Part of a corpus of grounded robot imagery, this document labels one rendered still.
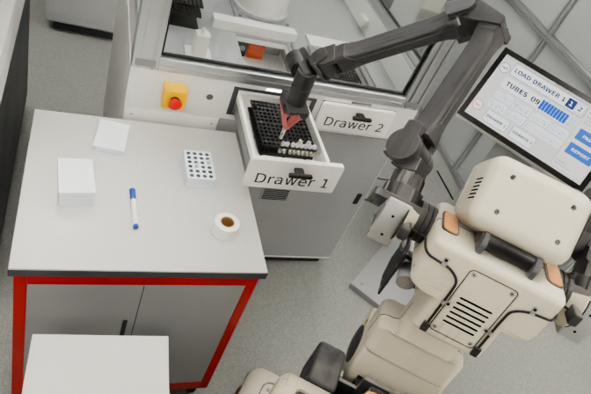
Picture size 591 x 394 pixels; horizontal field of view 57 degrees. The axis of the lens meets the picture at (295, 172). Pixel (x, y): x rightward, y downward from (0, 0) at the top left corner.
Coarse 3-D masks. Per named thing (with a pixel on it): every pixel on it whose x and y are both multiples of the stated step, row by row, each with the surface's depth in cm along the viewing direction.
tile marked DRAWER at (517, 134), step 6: (516, 126) 201; (510, 132) 201; (516, 132) 201; (522, 132) 201; (516, 138) 201; (522, 138) 200; (528, 138) 200; (534, 138) 199; (522, 144) 200; (528, 144) 199
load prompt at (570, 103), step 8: (512, 72) 205; (520, 72) 204; (528, 72) 203; (520, 80) 204; (528, 80) 203; (536, 80) 202; (544, 80) 202; (536, 88) 202; (544, 88) 201; (552, 88) 201; (552, 96) 200; (560, 96) 200; (568, 96) 199; (560, 104) 199; (568, 104) 199; (576, 104) 198; (584, 104) 198; (576, 112) 198; (584, 112) 197
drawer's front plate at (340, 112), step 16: (320, 112) 189; (336, 112) 190; (352, 112) 192; (368, 112) 194; (384, 112) 196; (320, 128) 194; (336, 128) 196; (352, 128) 197; (368, 128) 199; (384, 128) 201
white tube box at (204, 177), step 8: (184, 152) 164; (192, 152) 165; (200, 152) 167; (208, 152) 168; (184, 160) 163; (192, 160) 163; (200, 160) 164; (184, 168) 162; (192, 168) 160; (200, 168) 162; (208, 168) 164; (184, 176) 161; (192, 176) 159; (200, 176) 160; (208, 176) 160; (192, 184) 159; (200, 184) 160; (208, 184) 161
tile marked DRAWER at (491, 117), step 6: (486, 114) 204; (492, 114) 204; (498, 114) 203; (486, 120) 204; (492, 120) 203; (498, 120) 203; (504, 120) 202; (492, 126) 203; (498, 126) 203; (504, 126) 202
